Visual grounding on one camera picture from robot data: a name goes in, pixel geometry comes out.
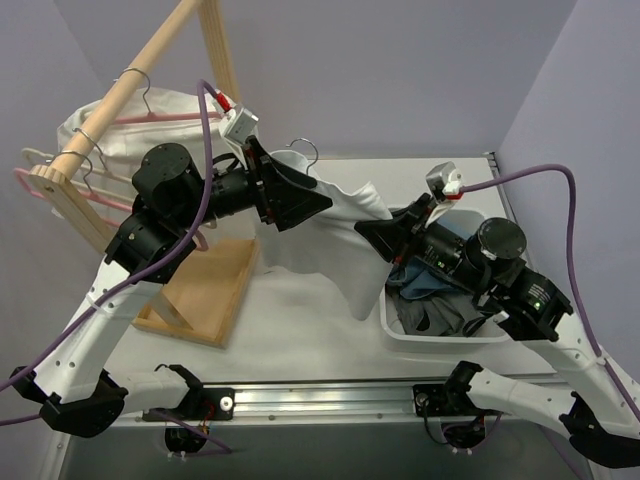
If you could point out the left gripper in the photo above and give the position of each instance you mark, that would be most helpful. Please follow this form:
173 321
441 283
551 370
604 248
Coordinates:
263 181

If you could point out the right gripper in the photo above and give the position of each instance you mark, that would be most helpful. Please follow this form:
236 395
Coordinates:
410 230

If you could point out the wire hanger white shirt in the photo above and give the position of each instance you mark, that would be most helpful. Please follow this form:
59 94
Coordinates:
309 147

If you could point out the light white shirt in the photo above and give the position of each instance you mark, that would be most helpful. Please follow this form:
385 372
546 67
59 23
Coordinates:
328 243

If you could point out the grey pleated skirt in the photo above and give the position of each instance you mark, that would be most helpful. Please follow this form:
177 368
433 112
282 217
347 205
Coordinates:
440 314

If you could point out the pink hanger front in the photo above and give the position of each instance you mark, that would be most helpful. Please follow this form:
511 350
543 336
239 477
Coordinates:
73 203

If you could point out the blue denim garment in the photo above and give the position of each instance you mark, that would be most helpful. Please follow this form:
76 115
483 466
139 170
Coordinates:
414 281

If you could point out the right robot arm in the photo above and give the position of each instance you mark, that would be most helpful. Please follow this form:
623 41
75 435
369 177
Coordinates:
595 414

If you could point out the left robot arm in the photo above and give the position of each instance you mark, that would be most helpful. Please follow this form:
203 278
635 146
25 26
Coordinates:
69 381

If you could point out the white plastic basket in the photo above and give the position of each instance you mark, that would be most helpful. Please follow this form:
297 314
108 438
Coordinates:
487 334

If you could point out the wooden clothes rack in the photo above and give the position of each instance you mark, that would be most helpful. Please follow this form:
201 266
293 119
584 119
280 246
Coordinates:
201 302

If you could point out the cream white garment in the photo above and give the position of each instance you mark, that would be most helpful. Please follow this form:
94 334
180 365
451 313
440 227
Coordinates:
123 145

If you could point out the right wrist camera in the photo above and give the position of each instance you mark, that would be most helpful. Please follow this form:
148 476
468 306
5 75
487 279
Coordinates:
445 182

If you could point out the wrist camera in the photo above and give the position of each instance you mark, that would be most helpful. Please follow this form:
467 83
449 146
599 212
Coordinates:
236 126
445 182

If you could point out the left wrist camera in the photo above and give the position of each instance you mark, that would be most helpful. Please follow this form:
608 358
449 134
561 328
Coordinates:
236 126

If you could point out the aluminium front rail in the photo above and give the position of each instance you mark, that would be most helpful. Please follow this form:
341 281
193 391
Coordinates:
324 402

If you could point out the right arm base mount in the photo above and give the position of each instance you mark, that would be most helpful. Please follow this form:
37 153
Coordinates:
451 422

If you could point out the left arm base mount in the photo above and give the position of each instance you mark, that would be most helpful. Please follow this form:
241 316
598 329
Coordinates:
204 408

